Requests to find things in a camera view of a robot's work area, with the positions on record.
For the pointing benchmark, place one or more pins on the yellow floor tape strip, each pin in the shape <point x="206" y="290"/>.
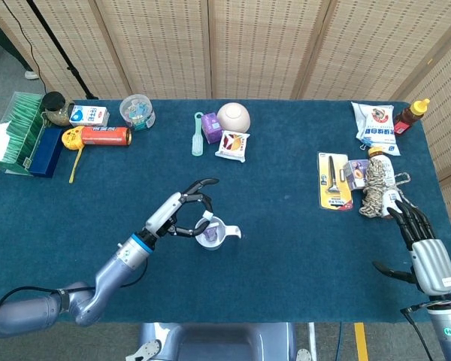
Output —
<point x="361" y="342"/>

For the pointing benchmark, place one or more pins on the glass jar with black lid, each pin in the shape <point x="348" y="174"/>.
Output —
<point x="54" y="101"/>

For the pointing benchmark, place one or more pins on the blue binder clip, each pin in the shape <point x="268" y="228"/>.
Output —
<point x="365" y="142"/>

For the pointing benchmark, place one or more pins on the white shoe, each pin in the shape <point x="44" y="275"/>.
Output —
<point x="31" y="75"/>

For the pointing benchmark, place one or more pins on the drink bottle with orange cap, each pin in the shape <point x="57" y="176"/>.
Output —
<point x="391" y="195"/>

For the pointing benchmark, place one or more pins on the purple white toothpaste tube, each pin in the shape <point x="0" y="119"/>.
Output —
<point x="211" y="235"/>

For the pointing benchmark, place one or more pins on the razor in yellow blister pack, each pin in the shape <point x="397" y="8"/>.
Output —
<point x="332" y="180"/>

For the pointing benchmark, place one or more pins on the clear box of green sachets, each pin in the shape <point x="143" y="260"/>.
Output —
<point x="19" y="128"/>

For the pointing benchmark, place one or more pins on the small purple white box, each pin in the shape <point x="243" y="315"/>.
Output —
<point x="355" y="173"/>

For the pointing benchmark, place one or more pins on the white red snack packet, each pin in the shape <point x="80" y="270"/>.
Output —
<point x="232" y="144"/>

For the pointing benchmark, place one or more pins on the light blue toothbrush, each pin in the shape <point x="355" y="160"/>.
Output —
<point x="209" y="215"/>

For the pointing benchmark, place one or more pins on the beige upturned bowl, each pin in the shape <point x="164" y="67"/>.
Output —
<point x="233" y="116"/>

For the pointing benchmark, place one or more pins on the orange cylindrical can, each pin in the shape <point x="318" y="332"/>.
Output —
<point x="105" y="136"/>

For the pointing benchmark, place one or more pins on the honey bottle with yellow cap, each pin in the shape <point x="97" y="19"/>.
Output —
<point x="407" y="118"/>

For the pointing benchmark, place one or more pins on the blue grey robot torso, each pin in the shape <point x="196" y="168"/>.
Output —
<point x="218" y="342"/>

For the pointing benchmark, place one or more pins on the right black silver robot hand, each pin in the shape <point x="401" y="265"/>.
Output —
<point x="432" y="267"/>

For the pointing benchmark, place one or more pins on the mint green brush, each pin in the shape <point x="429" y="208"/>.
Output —
<point x="197" y="144"/>

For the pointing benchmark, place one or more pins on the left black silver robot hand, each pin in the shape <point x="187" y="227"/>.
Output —
<point x="165" y="210"/>

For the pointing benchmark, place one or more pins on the purple drink carton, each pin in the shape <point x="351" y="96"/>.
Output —
<point x="211" y="128"/>

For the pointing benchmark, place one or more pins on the white blue milk carton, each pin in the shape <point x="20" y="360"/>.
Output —
<point x="88" y="116"/>

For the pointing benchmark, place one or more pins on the clear round tub of clips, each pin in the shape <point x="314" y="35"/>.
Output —
<point x="137" y="113"/>

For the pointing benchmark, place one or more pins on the blue felt table cover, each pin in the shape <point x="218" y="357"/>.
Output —
<point x="248" y="282"/>

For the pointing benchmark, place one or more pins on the black tripod stand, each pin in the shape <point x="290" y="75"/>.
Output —
<point x="55" y="45"/>

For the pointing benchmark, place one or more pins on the dark blue box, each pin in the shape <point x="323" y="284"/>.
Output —
<point x="47" y="150"/>

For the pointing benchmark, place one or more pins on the white bag with blue print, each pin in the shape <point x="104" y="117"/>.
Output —
<point x="376" y="124"/>

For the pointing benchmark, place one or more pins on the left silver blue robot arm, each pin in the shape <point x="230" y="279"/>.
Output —
<point x="112" y="270"/>

